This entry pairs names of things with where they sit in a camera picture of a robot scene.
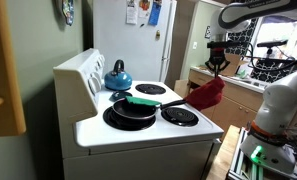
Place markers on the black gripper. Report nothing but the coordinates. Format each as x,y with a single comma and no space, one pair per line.
218,56

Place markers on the red cloth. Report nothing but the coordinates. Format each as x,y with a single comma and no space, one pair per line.
206,95

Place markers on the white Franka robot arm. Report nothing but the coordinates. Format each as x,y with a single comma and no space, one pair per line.
278,100

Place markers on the white oven door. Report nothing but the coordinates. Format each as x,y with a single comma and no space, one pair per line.
216,150

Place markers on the small green object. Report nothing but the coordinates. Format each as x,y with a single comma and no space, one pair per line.
243,74

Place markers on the brown cardboard piece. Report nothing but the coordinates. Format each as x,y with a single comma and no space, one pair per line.
180,86

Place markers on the wooden kitchen cabinet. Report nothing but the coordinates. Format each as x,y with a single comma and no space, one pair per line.
239,108

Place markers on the black white patterned curtain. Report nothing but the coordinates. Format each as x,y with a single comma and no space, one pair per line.
244,36

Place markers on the black white patterned panel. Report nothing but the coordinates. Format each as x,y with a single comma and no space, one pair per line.
271,70

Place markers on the gold fridge magnet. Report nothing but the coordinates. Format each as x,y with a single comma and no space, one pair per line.
158,35

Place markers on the green sponge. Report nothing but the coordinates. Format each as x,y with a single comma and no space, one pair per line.
143,101

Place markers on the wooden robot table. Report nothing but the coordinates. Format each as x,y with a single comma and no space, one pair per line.
221,156

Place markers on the blue paper sheet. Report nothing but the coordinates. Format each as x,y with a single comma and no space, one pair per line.
154,13

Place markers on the white refrigerator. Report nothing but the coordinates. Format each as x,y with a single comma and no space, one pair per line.
131,50

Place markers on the black frying pan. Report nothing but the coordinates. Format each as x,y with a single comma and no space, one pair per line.
134,111

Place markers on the paper with orange picture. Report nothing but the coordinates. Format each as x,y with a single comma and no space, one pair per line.
144,6

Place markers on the dark blue spoon rest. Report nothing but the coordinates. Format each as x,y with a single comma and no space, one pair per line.
119,95

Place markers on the white electric stove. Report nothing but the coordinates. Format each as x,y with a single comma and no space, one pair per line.
138,136

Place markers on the white paper note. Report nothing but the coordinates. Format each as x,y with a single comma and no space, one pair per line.
132,13

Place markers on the white light switch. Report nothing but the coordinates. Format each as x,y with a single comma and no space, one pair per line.
195,45

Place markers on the patterned square wall tile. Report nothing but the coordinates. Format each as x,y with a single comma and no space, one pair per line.
207,32

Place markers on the black camera on stand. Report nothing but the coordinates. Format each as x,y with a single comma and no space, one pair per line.
271,43

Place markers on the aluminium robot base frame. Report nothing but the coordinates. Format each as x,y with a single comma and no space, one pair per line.
236,163

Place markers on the wooden wall shelf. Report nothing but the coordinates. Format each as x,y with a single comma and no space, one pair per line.
8,66

